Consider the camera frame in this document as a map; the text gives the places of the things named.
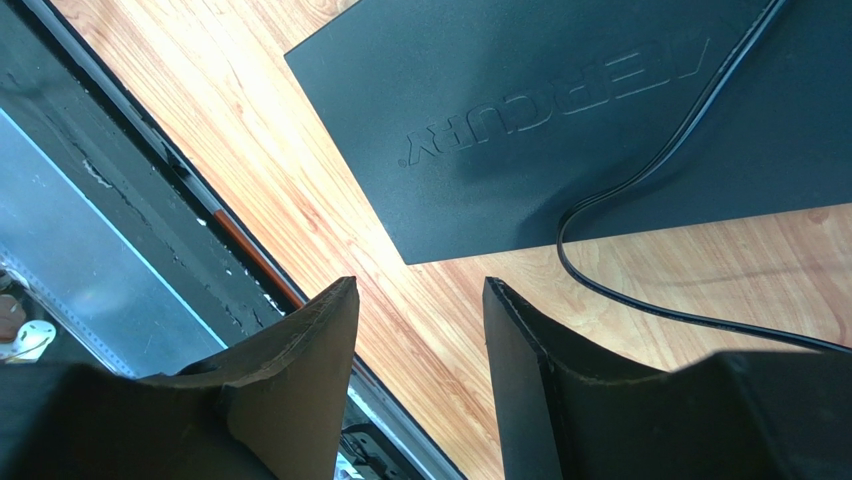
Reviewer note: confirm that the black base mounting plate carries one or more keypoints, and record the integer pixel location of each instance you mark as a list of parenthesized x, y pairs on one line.
[(61, 96)]

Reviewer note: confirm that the black network switch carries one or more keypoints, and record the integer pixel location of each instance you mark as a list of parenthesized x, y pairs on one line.
[(472, 126)]

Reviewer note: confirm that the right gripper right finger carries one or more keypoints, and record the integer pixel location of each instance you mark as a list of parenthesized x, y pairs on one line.
[(568, 408)]

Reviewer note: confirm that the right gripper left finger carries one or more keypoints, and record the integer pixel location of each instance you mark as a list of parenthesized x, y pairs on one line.
[(269, 407)]

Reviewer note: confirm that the person's hand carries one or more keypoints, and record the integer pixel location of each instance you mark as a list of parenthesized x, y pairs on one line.
[(12, 317)]

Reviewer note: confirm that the aluminium frame rail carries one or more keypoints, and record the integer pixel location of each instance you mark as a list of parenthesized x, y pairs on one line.
[(87, 274)]

